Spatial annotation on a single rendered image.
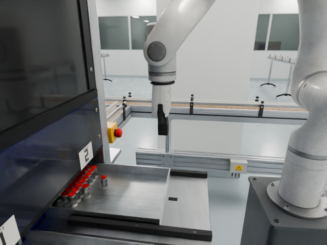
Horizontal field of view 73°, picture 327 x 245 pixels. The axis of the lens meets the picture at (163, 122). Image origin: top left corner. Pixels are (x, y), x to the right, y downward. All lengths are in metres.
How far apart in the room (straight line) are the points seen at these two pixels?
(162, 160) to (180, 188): 0.96
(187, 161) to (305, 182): 1.07
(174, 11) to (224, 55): 1.57
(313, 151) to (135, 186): 0.57
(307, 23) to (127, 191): 0.72
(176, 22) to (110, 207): 0.56
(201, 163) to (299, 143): 1.08
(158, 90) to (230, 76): 1.55
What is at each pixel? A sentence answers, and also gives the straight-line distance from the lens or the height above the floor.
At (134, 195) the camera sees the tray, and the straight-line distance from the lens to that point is 0.79.
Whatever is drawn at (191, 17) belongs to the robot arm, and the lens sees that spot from 0.58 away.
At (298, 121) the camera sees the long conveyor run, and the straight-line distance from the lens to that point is 1.71.
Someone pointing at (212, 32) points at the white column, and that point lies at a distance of 2.11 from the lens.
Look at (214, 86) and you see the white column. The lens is 2.15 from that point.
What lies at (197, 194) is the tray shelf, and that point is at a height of 0.88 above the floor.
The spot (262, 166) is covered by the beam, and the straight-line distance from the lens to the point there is 1.82.
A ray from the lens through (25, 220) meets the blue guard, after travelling 0.59.
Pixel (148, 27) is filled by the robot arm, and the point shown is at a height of 1.40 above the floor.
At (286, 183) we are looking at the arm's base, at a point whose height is 0.93.
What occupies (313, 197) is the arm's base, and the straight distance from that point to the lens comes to 0.86.
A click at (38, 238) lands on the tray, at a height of 0.89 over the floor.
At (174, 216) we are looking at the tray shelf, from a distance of 0.72.
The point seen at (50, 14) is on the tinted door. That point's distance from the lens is 0.64.
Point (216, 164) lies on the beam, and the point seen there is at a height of 0.49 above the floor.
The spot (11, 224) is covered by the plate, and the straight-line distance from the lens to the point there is 0.55.
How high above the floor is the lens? 1.37
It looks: 20 degrees down
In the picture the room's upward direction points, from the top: straight up
